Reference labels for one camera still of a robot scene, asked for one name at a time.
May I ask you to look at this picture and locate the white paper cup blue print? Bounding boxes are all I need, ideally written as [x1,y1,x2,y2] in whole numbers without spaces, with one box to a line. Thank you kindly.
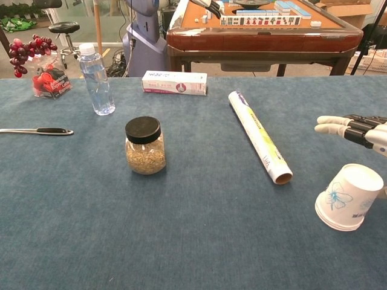
[314,163,384,232]

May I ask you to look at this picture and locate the white toothpaste box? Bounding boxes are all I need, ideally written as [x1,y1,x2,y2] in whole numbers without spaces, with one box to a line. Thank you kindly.
[141,70,209,97]

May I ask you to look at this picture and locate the brown mahjong table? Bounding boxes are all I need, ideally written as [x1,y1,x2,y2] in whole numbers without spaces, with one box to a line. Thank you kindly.
[166,0,364,77]

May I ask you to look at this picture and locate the white plastic crate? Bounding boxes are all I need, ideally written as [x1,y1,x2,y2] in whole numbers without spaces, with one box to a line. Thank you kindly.
[346,50,387,73]

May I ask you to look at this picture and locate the dark red grape bunch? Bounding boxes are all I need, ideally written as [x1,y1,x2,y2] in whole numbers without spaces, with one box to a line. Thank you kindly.
[8,34,58,79]

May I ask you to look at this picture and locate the cling film roll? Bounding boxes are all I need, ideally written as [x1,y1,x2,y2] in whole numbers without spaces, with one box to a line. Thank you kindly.
[227,91,293,185]

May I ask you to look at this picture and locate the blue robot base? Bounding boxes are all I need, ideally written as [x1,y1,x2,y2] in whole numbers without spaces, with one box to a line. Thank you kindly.
[122,0,170,78]

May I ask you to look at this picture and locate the black floor cables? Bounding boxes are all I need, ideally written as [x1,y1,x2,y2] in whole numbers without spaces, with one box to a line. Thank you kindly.
[105,50,128,78]

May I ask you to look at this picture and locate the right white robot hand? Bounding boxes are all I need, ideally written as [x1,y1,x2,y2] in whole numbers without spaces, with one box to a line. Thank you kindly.
[314,114,387,158]

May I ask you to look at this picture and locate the cardboard box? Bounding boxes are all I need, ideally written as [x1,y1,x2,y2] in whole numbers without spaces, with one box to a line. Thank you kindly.
[314,0,387,30]

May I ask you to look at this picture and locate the green bag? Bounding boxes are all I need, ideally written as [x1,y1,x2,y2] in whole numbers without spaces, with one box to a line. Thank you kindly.
[0,17,34,33]

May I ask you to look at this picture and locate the black robot hand on mahjong table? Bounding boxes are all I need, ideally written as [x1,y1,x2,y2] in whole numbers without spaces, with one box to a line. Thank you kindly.
[190,0,226,20]

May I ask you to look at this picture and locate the wooden pole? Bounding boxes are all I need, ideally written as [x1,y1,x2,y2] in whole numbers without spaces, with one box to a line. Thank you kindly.
[93,0,103,57]

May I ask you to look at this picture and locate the clear plastic water bottle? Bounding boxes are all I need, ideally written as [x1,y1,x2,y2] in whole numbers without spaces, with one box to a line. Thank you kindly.
[77,43,117,116]

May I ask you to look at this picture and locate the metal ladle black handle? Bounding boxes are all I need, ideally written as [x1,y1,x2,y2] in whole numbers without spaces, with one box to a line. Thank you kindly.
[0,127,74,137]

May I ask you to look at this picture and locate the grain jar black lid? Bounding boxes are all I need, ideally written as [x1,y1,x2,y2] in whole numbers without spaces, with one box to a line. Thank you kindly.
[125,116,167,175]

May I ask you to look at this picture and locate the black tripod stand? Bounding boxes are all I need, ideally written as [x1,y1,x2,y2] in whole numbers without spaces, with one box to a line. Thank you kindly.
[350,0,387,76]

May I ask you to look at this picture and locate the row of mahjong tiles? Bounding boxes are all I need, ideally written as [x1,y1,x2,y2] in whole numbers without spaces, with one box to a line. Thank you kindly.
[220,15,302,27]

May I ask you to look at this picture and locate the black round stool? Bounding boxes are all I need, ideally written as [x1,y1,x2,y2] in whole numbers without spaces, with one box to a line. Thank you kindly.
[48,21,81,69]

